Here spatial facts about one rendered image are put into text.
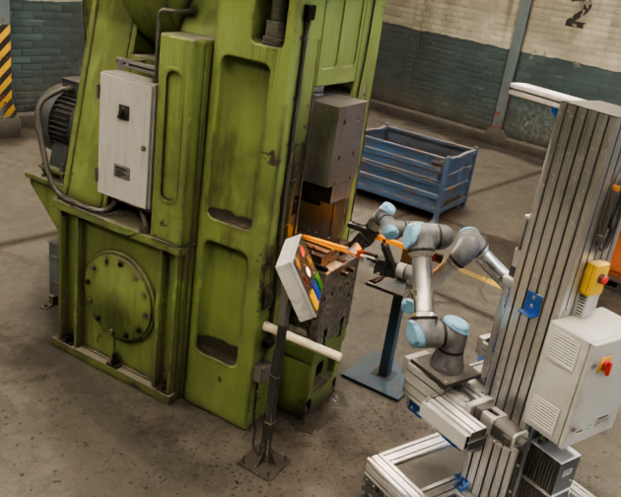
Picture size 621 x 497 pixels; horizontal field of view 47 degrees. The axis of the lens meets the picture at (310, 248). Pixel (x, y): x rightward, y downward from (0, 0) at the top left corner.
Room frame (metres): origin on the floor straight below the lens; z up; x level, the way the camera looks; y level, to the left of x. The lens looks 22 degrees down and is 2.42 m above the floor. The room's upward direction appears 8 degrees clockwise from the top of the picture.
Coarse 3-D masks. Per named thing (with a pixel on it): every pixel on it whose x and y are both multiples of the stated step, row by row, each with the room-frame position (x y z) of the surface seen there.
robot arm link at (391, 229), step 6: (384, 216) 3.33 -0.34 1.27; (390, 216) 3.34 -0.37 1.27; (384, 222) 3.30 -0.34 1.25; (390, 222) 3.29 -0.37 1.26; (396, 222) 3.31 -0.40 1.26; (402, 222) 3.32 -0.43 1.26; (384, 228) 3.27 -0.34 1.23; (390, 228) 3.26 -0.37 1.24; (396, 228) 3.27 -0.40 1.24; (402, 228) 3.29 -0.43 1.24; (384, 234) 3.26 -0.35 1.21; (390, 234) 3.26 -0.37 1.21; (396, 234) 3.26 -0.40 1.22; (402, 234) 3.30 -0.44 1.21
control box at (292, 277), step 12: (288, 240) 3.10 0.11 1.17; (300, 240) 3.06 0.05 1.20; (288, 252) 2.91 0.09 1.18; (300, 252) 2.96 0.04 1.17; (276, 264) 2.82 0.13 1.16; (288, 264) 2.79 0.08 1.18; (300, 264) 2.87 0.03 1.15; (312, 264) 3.09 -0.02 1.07; (288, 276) 2.79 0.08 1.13; (300, 276) 2.80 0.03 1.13; (312, 276) 3.00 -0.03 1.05; (288, 288) 2.79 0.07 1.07; (300, 288) 2.78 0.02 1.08; (300, 300) 2.78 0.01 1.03; (300, 312) 2.78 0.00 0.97; (312, 312) 2.78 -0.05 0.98
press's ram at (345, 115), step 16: (320, 96) 3.57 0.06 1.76; (336, 96) 3.63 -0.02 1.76; (320, 112) 3.40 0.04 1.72; (336, 112) 3.36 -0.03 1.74; (352, 112) 3.48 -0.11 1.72; (320, 128) 3.40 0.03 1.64; (336, 128) 3.36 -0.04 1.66; (352, 128) 3.51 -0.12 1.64; (320, 144) 3.39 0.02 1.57; (336, 144) 3.38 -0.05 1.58; (352, 144) 3.53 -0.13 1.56; (320, 160) 3.39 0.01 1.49; (336, 160) 3.40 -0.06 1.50; (352, 160) 3.56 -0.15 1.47; (304, 176) 3.42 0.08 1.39; (320, 176) 3.38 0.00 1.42; (336, 176) 3.42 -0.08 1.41; (352, 176) 3.58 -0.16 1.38
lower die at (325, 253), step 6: (306, 234) 3.66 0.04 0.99; (306, 240) 3.56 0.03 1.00; (324, 240) 3.62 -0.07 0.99; (312, 246) 3.51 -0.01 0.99; (318, 246) 3.52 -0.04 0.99; (324, 246) 3.51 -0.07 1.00; (312, 252) 3.44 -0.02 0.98; (318, 252) 3.45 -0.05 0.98; (324, 252) 3.45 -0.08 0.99; (330, 252) 3.49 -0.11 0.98; (336, 252) 3.55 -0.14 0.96; (312, 258) 3.43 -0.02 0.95; (318, 258) 3.41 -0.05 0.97; (324, 258) 3.43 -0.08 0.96; (330, 258) 3.50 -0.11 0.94; (336, 258) 3.56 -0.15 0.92; (324, 264) 3.44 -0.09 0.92
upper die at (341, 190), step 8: (304, 184) 3.48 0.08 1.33; (312, 184) 3.45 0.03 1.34; (336, 184) 3.44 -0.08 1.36; (344, 184) 3.52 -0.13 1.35; (304, 192) 3.48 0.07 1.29; (312, 192) 3.45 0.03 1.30; (320, 192) 3.43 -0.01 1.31; (328, 192) 3.41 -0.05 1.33; (336, 192) 3.45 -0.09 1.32; (344, 192) 3.53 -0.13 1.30; (320, 200) 3.43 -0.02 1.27; (328, 200) 3.41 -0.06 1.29; (336, 200) 3.46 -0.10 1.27
